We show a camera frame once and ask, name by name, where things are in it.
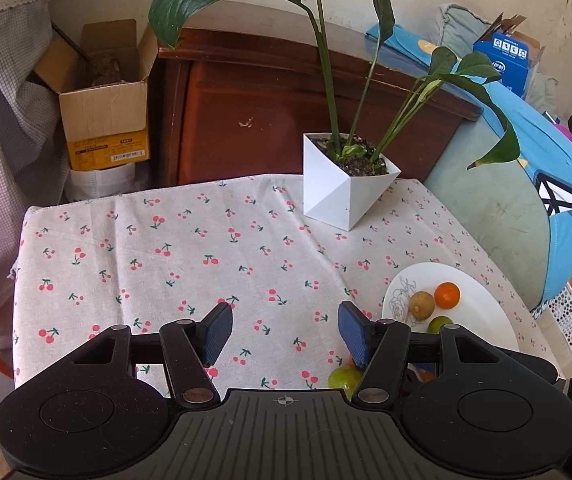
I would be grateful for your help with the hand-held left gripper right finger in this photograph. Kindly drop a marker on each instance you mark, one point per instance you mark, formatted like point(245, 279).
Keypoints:
point(353, 332)

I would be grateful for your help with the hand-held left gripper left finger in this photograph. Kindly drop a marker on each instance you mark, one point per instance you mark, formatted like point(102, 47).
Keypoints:
point(218, 332)

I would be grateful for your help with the brown longan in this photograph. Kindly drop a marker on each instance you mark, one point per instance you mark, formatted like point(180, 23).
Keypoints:
point(422, 305)

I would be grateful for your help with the green lime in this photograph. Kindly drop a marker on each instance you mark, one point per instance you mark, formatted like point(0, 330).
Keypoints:
point(342, 379)
point(440, 324)

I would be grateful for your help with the white plate with flower print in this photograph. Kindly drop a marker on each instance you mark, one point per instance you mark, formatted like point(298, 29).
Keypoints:
point(476, 310)

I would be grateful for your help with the cherry print tablecloth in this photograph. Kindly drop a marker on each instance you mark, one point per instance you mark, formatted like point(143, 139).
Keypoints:
point(165, 260)

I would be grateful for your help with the white angular planter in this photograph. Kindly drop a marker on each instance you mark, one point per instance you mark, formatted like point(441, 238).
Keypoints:
point(336, 190)

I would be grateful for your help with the blue printed blanket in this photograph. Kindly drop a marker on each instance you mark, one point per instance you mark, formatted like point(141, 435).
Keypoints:
point(571, 240)

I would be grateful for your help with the white bag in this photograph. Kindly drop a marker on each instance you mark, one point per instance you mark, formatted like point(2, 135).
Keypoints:
point(100, 182)

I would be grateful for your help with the grey-green sofa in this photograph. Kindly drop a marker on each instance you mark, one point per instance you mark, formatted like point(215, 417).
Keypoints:
point(491, 200)

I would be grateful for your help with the dark wooden cabinet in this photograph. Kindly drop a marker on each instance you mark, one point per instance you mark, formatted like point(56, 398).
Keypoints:
point(246, 110)

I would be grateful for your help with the open cardboard box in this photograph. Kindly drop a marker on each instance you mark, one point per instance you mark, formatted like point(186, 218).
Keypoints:
point(105, 115)

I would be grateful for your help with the purple cloth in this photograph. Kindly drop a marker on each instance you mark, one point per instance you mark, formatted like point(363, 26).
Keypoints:
point(568, 132)

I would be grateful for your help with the checked curtain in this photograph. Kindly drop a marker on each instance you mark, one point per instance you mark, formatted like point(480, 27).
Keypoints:
point(0, 135)

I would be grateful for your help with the pale folded cloth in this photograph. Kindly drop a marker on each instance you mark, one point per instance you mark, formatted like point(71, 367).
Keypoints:
point(541, 92)

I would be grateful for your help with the blue and white carton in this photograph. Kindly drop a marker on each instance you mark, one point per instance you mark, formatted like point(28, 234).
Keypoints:
point(508, 55)

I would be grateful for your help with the pale green pillow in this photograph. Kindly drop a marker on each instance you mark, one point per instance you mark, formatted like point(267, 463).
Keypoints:
point(461, 30)

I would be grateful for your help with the green leafy plant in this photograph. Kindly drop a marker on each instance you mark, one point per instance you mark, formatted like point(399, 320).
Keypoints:
point(185, 0)

